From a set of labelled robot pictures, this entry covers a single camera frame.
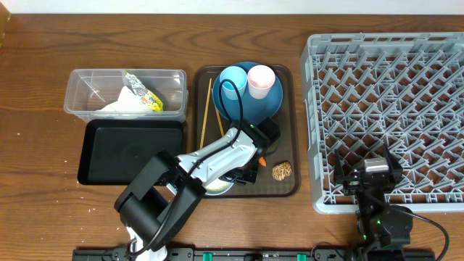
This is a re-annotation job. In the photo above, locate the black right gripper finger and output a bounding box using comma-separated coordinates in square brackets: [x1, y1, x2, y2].
[333, 149, 344, 183]
[383, 144, 399, 169]

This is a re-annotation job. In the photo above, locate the orange carrot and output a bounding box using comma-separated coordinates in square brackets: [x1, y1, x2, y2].
[258, 157, 267, 167]

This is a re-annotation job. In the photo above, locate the light blue cup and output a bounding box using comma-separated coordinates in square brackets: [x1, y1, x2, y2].
[220, 66, 247, 100]

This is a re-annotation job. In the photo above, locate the green snack wrapper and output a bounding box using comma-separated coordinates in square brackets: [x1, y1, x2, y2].
[125, 72, 164, 112]

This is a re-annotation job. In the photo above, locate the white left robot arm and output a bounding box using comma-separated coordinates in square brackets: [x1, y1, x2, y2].
[114, 117, 281, 260]

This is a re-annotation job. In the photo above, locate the grey dishwasher rack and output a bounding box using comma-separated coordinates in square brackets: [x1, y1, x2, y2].
[300, 33, 463, 214]

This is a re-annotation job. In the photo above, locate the clear plastic waste bin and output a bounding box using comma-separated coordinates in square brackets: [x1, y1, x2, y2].
[64, 69, 188, 123]

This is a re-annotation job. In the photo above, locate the right wooden chopstick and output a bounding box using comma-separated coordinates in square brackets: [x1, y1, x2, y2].
[211, 92, 225, 136]

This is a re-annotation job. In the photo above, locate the brown walnut shell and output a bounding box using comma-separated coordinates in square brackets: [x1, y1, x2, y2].
[272, 162, 293, 181]

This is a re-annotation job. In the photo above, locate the brown serving tray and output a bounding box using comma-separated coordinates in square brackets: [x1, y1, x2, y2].
[189, 65, 301, 199]

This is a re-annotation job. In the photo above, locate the pink cup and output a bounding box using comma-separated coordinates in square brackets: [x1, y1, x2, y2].
[247, 65, 276, 99]

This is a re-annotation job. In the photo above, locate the light blue bowl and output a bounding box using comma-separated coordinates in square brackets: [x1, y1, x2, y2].
[205, 179, 233, 196]

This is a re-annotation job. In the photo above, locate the white crumpled tissue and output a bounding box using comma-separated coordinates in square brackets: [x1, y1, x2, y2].
[101, 86, 163, 112]

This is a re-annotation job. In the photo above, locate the black plastic tray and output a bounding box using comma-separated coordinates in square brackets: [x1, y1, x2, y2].
[77, 119, 183, 186]

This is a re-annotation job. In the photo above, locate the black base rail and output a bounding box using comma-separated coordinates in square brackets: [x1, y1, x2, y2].
[72, 246, 436, 261]

